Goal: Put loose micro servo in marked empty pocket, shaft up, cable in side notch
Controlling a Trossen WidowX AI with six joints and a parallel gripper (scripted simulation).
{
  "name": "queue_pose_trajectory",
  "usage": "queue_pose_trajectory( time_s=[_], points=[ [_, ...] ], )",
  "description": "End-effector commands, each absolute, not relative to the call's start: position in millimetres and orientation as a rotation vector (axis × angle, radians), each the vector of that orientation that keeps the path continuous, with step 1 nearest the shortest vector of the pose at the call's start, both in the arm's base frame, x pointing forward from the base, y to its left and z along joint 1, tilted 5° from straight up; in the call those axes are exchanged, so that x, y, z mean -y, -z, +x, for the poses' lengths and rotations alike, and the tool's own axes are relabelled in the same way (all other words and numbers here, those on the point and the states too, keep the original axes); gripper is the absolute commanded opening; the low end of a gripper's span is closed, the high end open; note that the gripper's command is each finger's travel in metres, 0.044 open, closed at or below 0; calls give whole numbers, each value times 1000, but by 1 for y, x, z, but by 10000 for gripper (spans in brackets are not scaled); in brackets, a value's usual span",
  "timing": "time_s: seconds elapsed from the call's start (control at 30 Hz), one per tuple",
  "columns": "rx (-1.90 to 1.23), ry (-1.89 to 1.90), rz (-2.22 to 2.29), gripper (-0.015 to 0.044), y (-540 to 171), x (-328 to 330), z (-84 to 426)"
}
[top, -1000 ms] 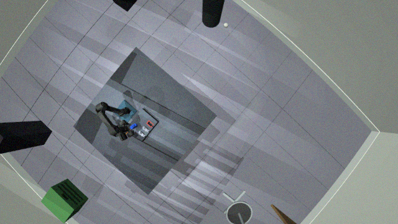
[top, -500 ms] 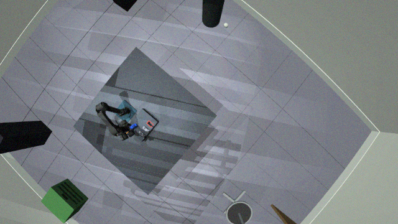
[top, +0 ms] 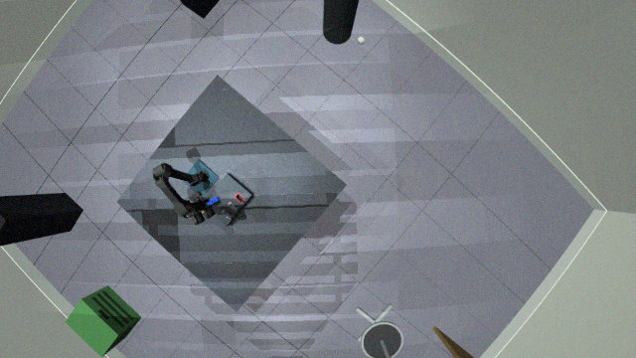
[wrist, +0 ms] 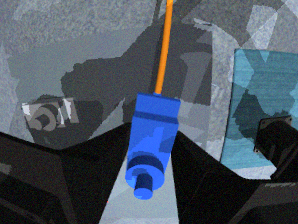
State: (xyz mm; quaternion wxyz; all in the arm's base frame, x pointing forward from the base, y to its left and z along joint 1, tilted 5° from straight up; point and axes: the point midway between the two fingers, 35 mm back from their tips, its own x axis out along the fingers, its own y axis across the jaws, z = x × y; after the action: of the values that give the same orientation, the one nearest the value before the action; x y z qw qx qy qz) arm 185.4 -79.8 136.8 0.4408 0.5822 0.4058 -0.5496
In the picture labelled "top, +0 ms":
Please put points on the blue micro servo with orange cable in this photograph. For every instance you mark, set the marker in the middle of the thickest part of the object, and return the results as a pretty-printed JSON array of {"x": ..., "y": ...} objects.
[{"x": 213, "y": 201}]

